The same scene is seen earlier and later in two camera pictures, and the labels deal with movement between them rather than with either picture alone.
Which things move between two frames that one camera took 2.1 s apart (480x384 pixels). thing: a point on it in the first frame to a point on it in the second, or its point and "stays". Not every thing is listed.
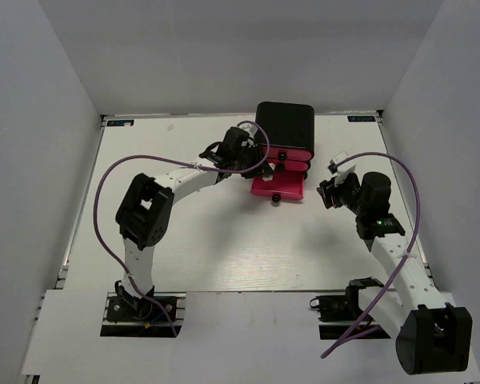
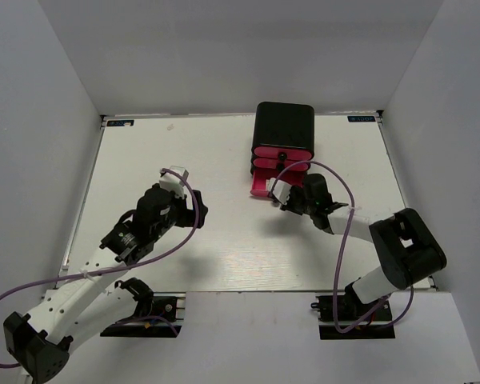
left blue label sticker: x=121 y=123 stays
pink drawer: x=286 y=154 stays
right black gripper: x=328 y=189 to x=290 y=204
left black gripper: x=265 y=170 to x=188 y=215
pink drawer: x=289 y=166 stays
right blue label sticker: x=361 y=118 stays
